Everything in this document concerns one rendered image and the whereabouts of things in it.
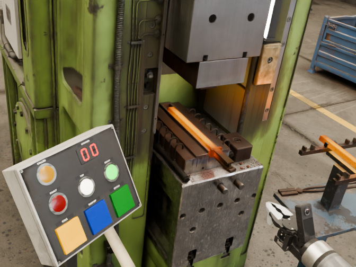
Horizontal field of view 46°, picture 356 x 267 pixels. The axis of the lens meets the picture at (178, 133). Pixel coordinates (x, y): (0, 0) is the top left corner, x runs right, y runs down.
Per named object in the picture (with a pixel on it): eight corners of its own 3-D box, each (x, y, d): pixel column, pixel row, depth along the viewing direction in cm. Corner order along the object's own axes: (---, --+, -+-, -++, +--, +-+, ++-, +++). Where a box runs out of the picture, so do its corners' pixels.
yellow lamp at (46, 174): (57, 182, 111) (56, 169, 109) (39, 186, 109) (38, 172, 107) (54, 175, 114) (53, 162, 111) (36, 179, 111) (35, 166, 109)
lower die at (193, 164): (227, 164, 168) (230, 146, 164) (183, 175, 159) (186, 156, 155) (176, 116, 199) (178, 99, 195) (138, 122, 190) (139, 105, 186)
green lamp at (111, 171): (120, 179, 128) (121, 167, 125) (105, 182, 125) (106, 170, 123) (116, 173, 130) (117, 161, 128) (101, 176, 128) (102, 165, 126)
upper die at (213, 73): (243, 82, 151) (248, 57, 146) (195, 88, 141) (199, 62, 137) (185, 43, 181) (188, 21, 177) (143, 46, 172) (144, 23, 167)
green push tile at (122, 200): (135, 205, 132) (127, 183, 130) (119, 217, 126) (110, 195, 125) (131, 205, 133) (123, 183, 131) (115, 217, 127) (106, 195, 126)
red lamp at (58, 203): (69, 211, 113) (68, 198, 111) (51, 215, 111) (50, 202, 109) (65, 204, 115) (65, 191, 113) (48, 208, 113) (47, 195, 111)
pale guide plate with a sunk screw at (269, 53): (273, 83, 176) (282, 44, 167) (255, 85, 172) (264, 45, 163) (269, 81, 177) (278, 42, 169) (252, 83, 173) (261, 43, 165)
